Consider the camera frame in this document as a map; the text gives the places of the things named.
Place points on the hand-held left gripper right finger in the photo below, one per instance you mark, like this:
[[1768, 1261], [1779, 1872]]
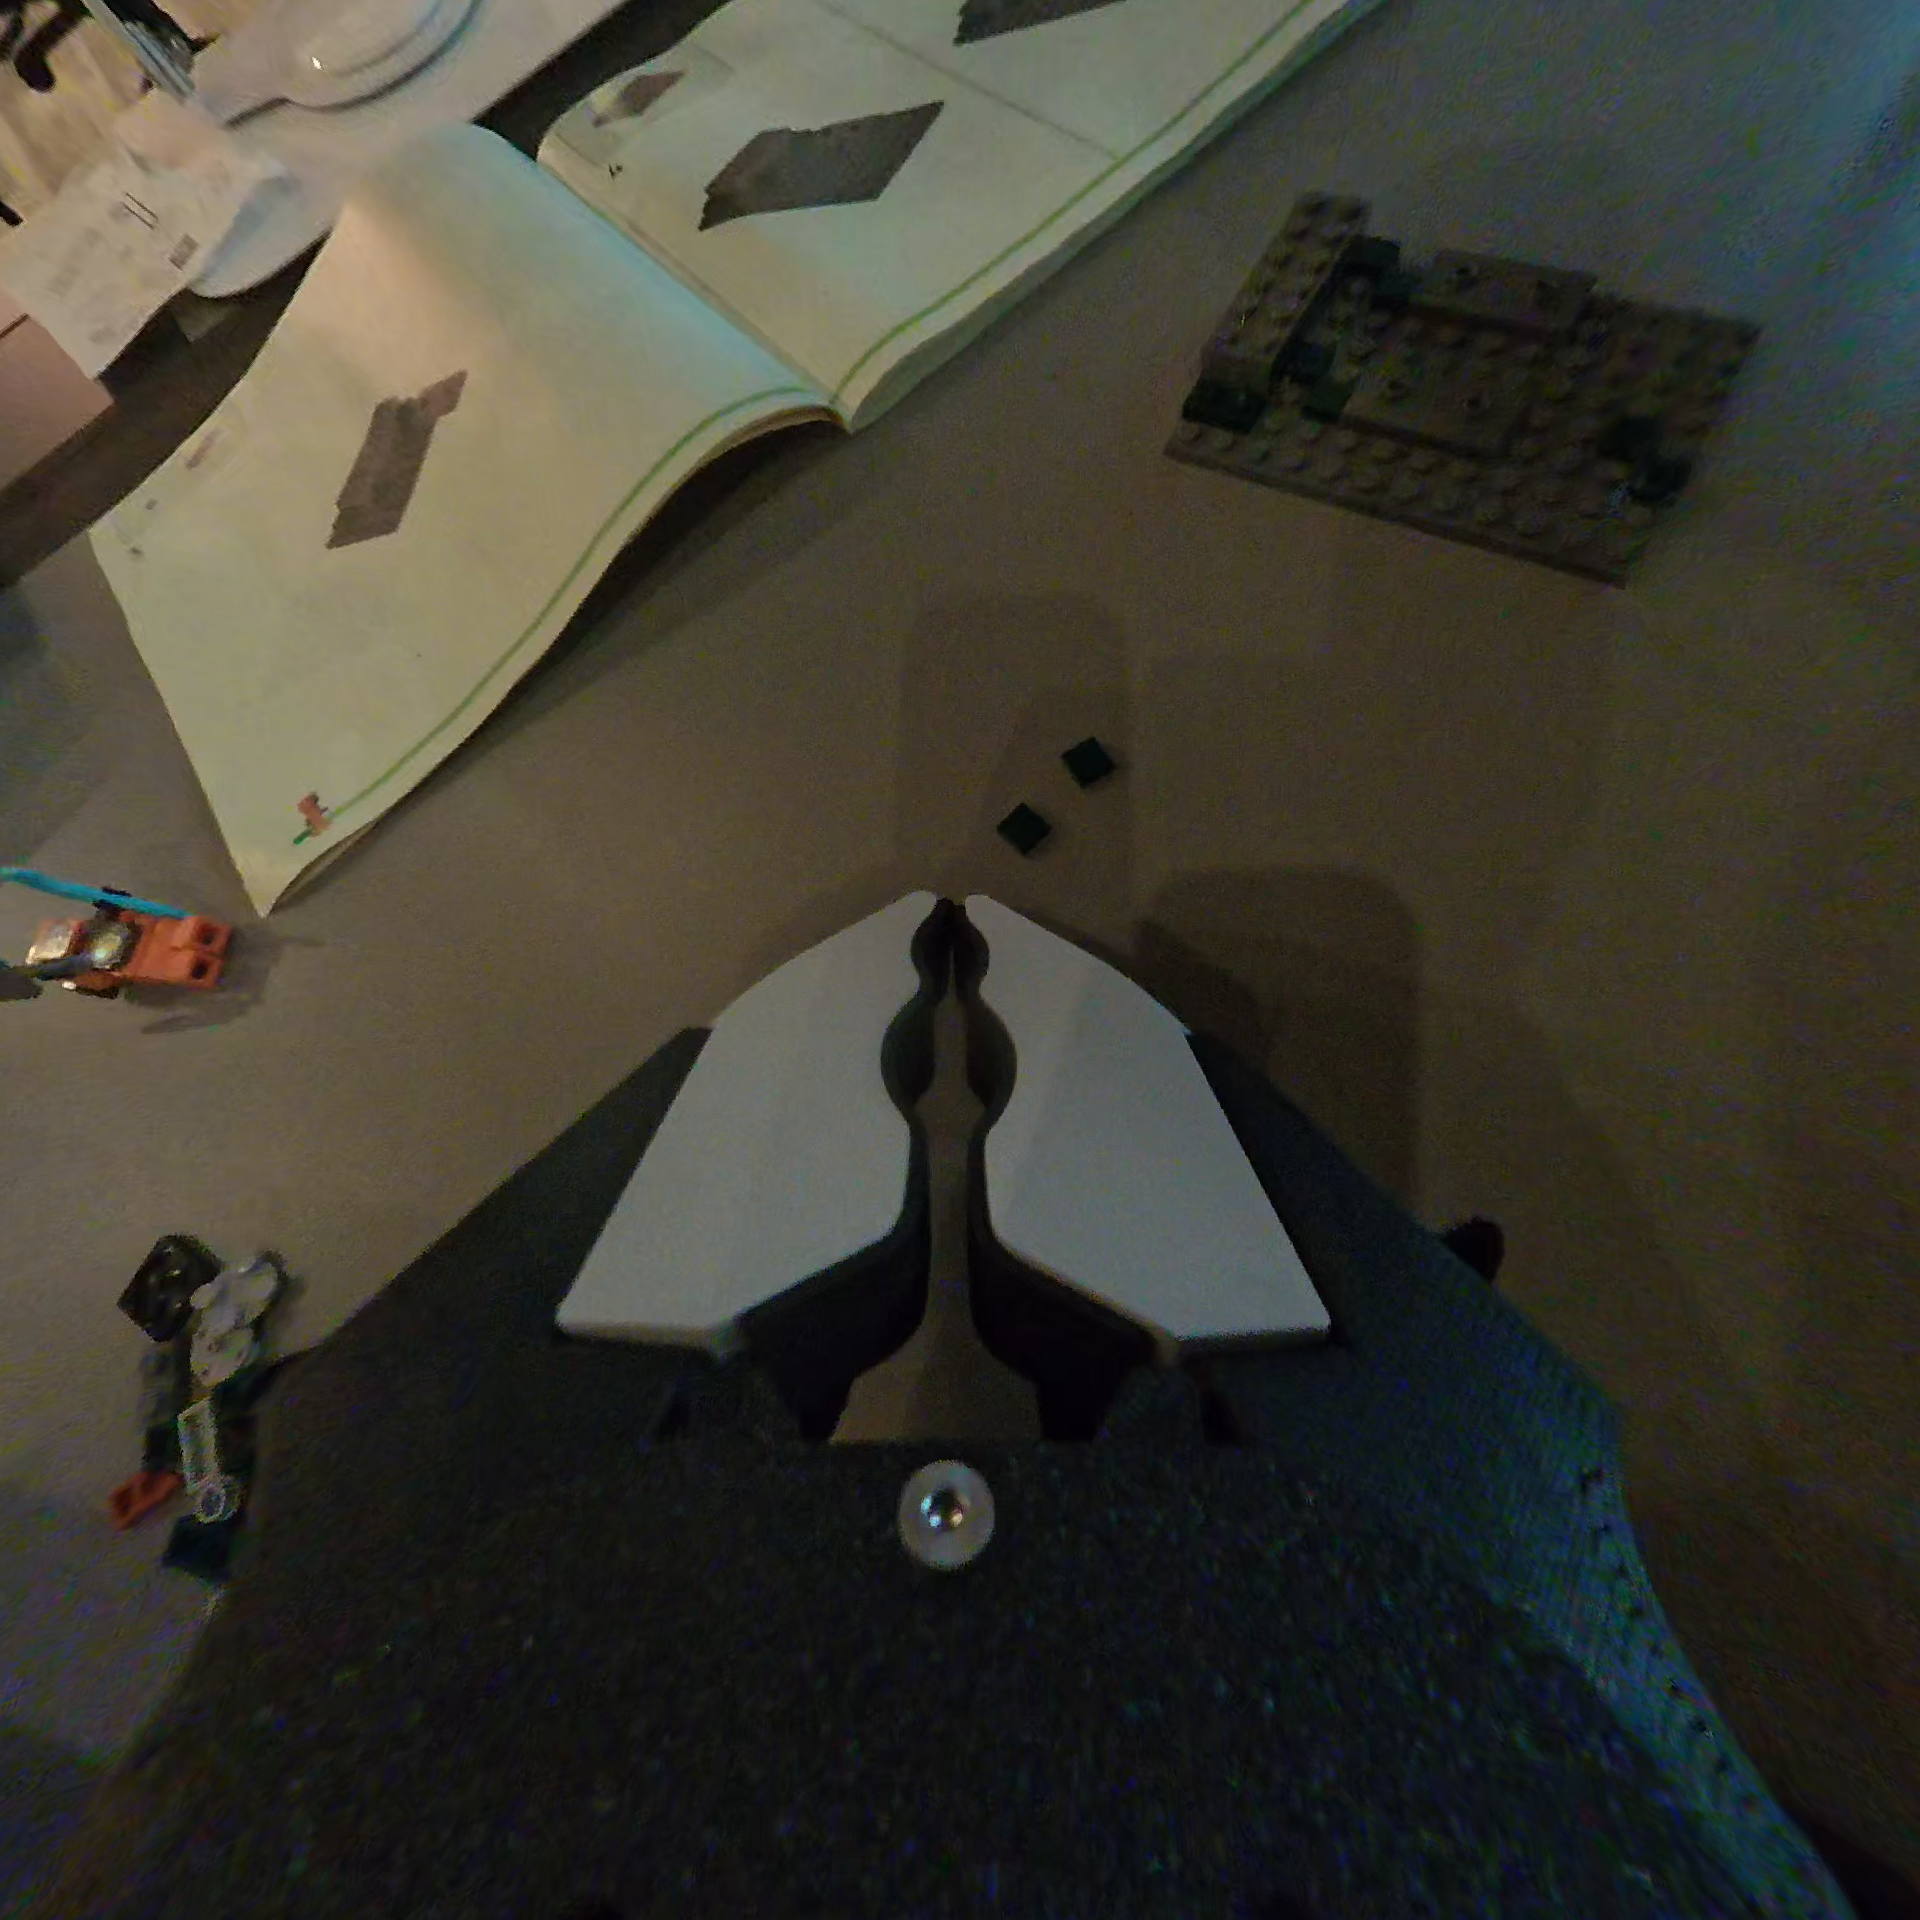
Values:
[[1141, 1184]]

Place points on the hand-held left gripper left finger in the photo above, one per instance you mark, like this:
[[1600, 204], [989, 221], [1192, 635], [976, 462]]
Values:
[[751, 1171]]

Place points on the small dark green toy brick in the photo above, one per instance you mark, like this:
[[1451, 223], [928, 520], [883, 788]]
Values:
[[1089, 761], [1024, 828]]

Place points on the grey toy brick baseplate build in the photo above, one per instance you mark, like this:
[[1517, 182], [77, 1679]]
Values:
[[1470, 406]]

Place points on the grey desk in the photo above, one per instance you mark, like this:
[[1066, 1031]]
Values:
[[1499, 901]]

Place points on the pile of small toy bricks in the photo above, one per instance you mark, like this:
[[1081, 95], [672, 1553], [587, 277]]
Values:
[[202, 1349]]

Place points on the orange toy brick vehicle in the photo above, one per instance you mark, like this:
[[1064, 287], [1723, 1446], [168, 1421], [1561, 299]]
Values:
[[143, 953]]

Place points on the light blue toy sword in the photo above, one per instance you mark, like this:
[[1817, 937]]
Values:
[[89, 893]]

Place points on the open instruction booklet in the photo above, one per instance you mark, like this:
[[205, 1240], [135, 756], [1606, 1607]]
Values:
[[494, 452]]

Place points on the printed white paper sheet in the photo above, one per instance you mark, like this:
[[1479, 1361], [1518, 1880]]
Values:
[[119, 255]]

